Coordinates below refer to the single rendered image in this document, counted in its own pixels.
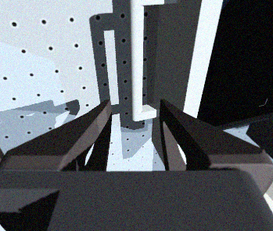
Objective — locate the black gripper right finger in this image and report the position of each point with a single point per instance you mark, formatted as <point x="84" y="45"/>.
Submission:
<point x="209" y="148"/>

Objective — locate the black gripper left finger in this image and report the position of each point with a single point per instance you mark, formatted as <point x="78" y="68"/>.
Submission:
<point x="66" y="147"/>

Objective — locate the white box-shaped imager with drawer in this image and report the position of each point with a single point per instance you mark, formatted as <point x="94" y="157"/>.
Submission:
<point x="238" y="89"/>

